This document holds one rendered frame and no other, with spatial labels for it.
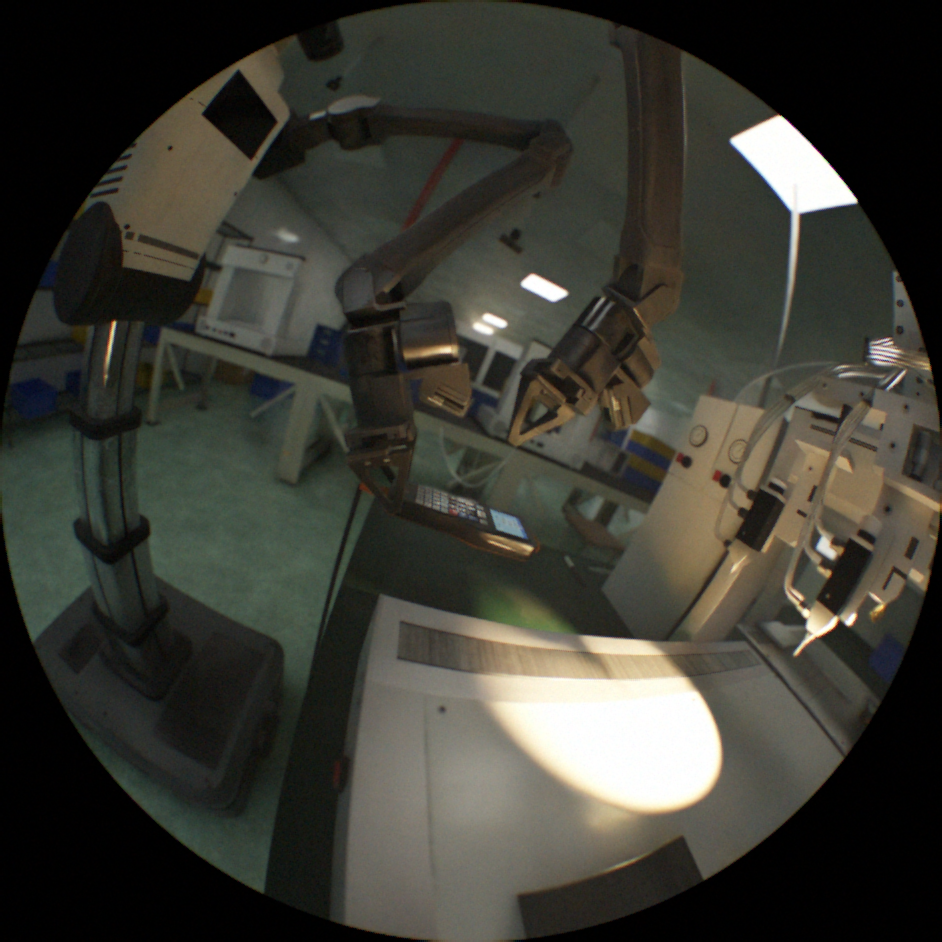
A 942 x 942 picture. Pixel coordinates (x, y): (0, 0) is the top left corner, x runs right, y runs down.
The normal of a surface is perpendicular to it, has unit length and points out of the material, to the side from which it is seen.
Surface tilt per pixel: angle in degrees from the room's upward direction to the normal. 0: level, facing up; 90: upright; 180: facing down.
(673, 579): 90
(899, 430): 90
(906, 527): 90
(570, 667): 0
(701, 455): 90
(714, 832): 0
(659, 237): 104
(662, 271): 113
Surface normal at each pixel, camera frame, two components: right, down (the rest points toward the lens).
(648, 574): -0.92, -0.33
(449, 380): 0.09, 0.31
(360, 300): 0.04, 0.00
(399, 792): 0.38, -0.89
